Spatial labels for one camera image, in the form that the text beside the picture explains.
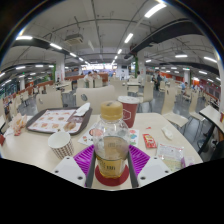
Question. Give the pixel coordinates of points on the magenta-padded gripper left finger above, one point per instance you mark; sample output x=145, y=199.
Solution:
x=81, y=160

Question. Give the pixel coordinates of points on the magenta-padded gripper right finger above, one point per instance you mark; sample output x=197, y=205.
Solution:
x=140, y=160

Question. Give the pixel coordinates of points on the clear yellow-capped drink bottle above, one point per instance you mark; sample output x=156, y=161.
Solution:
x=111, y=150

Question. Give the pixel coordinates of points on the red sauce packet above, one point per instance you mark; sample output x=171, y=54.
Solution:
x=149, y=141

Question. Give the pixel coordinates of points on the white ribbed paper cup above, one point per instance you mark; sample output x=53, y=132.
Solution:
x=61, y=148

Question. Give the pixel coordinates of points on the clear wet wipe packet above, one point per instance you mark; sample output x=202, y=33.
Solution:
x=170, y=153

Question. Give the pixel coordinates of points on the flat round red coaster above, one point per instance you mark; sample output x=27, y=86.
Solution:
x=111, y=181

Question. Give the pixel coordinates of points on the crumpled white tissue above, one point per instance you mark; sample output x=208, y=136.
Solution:
x=167, y=132

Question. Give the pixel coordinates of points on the dark brown food tray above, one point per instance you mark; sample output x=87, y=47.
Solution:
x=87, y=116

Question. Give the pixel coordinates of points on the red paper cup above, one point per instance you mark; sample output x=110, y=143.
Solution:
x=130, y=113

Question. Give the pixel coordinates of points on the white paper napkin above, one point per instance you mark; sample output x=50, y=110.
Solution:
x=82, y=110

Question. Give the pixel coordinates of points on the group of beige chairs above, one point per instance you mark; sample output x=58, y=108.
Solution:
x=146, y=91

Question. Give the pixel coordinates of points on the crumpled food wrapper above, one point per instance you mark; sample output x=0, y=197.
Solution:
x=18, y=123

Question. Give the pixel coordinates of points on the small red card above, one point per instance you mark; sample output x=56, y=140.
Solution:
x=2, y=139

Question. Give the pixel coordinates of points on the white neighbouring table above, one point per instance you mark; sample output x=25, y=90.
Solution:
x=213, y=115

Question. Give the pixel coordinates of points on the small red table sign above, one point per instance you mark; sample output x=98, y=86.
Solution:
x=221, y=117

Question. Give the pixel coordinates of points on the ceiling air conditioner unit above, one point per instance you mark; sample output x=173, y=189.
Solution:
x=74, y=39

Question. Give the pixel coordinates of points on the group of ceiling lights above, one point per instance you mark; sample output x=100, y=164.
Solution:
x=155, y=10

